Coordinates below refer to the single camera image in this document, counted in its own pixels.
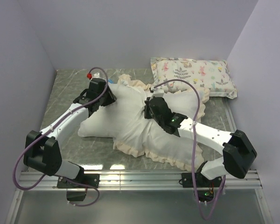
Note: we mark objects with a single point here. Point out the grey pillowcase with cream ruffle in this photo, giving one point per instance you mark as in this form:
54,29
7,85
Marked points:
145,137

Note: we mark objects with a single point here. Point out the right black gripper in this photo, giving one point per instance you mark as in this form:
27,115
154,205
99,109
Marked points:
146,115

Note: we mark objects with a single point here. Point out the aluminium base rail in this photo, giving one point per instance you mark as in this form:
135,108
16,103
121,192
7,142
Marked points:
148,180

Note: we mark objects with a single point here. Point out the animal print pillow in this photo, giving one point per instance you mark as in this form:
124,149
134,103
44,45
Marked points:
213,75

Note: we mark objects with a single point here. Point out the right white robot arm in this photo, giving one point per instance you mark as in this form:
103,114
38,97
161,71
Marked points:
238,153

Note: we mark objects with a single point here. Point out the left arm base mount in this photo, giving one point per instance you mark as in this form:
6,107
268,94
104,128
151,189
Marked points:
84,184

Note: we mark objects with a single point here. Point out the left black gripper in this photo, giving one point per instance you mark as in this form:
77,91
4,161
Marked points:
112,98

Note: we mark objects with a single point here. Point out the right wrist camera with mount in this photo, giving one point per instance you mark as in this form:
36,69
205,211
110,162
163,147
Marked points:
157,93

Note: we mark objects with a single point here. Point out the white pillow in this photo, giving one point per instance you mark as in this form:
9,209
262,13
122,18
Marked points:
124,117

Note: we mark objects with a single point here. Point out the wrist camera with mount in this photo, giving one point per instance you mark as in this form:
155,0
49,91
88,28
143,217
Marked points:
157,93
91,76

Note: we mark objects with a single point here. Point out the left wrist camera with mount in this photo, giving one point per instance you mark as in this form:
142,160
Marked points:
91,76

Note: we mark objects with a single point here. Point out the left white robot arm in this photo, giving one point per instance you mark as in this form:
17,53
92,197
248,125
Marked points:
43,148

